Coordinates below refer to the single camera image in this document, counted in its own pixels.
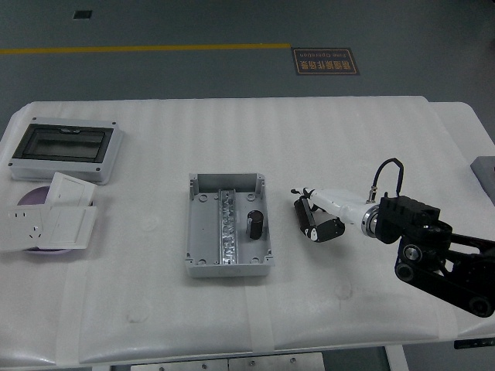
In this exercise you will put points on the white wall socket panel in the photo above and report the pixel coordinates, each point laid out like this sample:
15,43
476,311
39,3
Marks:
19,228

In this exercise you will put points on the brown floor sign orange text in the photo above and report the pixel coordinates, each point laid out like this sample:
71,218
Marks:
325,62

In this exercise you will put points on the silver metal mounting rail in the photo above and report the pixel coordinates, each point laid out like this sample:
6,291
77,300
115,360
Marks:
229,232

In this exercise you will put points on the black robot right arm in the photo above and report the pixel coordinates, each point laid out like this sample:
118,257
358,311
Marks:
410,220

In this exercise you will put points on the white table leg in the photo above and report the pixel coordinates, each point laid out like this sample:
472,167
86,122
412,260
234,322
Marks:
395,358

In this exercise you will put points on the short black cylindrical battery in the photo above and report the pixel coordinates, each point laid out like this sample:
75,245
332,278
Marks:
255,226

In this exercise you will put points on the yellow floor line tape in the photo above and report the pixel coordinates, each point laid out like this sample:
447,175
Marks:
154,48

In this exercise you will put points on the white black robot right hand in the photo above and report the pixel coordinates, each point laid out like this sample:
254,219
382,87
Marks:
336,203

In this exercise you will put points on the white wall switch panel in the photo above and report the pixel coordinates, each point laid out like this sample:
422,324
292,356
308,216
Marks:
71,189
65,228

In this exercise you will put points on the black floor outlet cover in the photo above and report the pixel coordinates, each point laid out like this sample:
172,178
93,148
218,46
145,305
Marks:
82,14

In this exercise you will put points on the purple round plate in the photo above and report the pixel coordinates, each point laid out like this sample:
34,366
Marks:
33,197

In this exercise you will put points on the long black cylindrical battery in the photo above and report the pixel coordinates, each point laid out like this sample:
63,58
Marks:
303,216

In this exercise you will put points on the black table control panel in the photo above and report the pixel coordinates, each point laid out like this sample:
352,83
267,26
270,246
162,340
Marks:
473,344

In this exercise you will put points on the grey distribution box dark window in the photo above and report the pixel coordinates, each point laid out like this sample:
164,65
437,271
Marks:
62,145

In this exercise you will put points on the grey flat block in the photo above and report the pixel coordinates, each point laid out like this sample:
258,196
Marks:
485,170

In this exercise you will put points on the open grey plastic box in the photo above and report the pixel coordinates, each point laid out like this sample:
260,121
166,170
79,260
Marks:
205,232

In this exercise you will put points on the white foam mat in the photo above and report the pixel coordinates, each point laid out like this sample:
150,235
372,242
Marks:
232,135

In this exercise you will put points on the grey metal table plate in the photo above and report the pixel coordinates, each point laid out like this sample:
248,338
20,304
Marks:
276,363
178,364

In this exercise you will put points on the white tape strip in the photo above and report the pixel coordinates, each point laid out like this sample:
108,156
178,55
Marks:
448,324
71,317

